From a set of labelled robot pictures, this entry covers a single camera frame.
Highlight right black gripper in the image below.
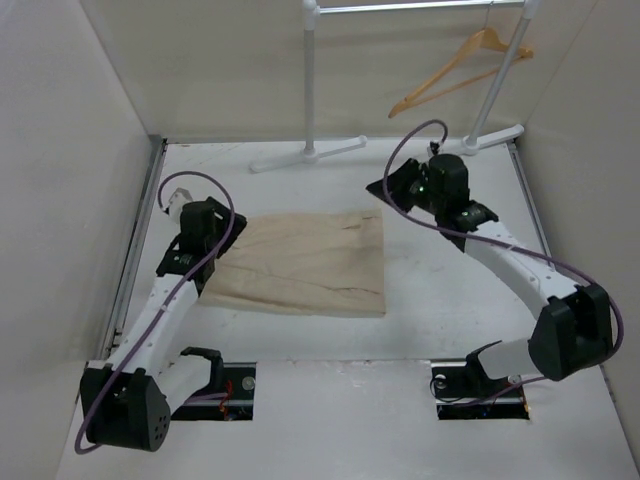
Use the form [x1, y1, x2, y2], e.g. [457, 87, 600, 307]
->
[368, 158, 445, 216]

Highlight beige trousers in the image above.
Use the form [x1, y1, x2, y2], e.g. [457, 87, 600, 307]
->
[199, 209, 386, 318]

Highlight wooden clothes hanger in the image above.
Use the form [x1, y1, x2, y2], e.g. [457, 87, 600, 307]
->
[388, 27, 534, 119]

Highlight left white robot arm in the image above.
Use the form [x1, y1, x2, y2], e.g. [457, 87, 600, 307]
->
[75, 197, 247, 454]

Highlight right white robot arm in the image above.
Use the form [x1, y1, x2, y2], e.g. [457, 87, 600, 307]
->
[366, 154, 619, 403]

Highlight white clothes rack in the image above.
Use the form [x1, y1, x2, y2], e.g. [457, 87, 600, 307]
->
[250, 0, 540, 174]

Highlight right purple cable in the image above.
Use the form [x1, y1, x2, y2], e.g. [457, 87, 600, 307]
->
[382, 119, 625, 401]

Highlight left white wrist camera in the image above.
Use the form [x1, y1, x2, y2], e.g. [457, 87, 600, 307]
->
[161, 188, 193, 224]

